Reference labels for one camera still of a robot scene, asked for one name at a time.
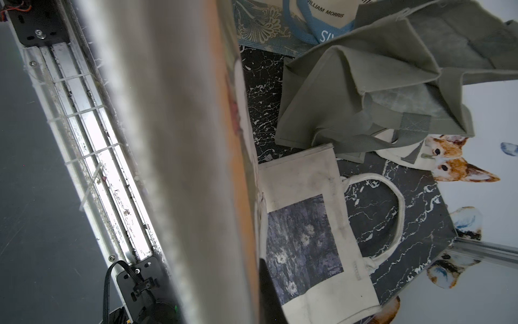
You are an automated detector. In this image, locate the grey-green canvas bag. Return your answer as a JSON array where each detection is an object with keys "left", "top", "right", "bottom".
[{"left": 275, "top": 1, "right": 517, "bottom": 163}]

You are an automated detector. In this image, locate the small folded cream grey pouch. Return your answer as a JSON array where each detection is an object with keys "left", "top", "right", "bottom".
[{"left": 376, "top": 136, "right": 437, "bottom": 171}]

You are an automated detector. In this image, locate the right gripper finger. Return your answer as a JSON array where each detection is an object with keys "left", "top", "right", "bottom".
[{"left": 259, "top": 259, "right": 288, "bottom": 324}]

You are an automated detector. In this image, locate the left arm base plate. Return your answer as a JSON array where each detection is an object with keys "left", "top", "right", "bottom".
[{"left": 1, "top": 0, "right": 70, "bottom": 47}]

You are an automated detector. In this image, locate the aluminium frame rail structure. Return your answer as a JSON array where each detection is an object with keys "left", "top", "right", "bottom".
[{"left": 7, "top": 0, "right": 518, "bottom": 284}]

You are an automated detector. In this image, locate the cream canvas bag with photo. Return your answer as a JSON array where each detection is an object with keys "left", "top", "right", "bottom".
[{"left": 259, "top": 144, "right": 405, "bottom": 323}]

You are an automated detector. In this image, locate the cream bag with blue print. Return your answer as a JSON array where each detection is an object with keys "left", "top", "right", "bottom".
[{"left": 233, "top": 0, "right": 369, "bottom": 57}]

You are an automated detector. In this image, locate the cream bag with yellow handles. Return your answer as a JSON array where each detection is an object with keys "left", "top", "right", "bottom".
[{"left": 78, "top": 1, "right": 260, "bottom": 323}]

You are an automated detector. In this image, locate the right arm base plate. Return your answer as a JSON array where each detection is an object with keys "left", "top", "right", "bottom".
[{"left": 101, "top": 256, "right": 184, "bottom": 323}]

